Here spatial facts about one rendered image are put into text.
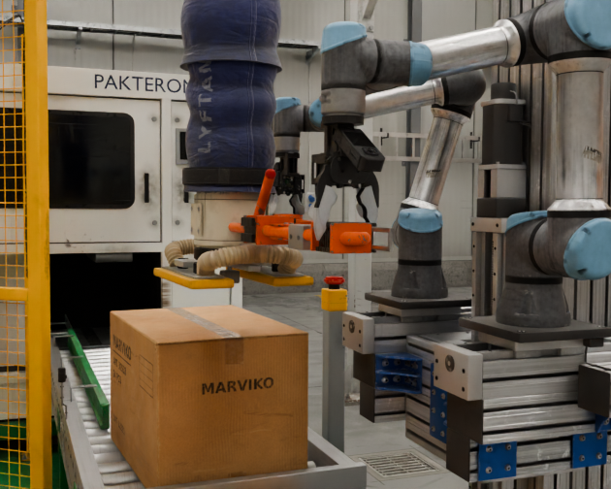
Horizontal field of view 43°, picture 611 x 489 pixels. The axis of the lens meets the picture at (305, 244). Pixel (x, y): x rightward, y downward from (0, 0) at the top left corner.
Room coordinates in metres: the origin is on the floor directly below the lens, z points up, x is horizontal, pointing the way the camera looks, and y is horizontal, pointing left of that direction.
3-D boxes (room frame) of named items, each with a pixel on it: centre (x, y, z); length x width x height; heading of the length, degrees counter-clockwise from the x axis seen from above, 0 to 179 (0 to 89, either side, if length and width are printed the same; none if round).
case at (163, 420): (2.21, 0.30, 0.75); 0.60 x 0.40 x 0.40; 25
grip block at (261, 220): (1.64, 0.08, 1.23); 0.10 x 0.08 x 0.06; 114
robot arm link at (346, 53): (1.34, -0.07, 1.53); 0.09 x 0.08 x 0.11; 110
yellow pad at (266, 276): (1.91, 0.09, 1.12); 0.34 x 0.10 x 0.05; 24
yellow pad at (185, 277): (1.83, 0.27, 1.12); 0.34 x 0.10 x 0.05; 24
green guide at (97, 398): (3.22, 0.96, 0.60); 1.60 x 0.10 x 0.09; 21
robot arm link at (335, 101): (1.34, -0.06, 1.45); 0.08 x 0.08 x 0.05
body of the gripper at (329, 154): (1.34, -0.06, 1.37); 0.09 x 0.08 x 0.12; 23
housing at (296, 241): (1.44, -0.01, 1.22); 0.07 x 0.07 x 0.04; 24
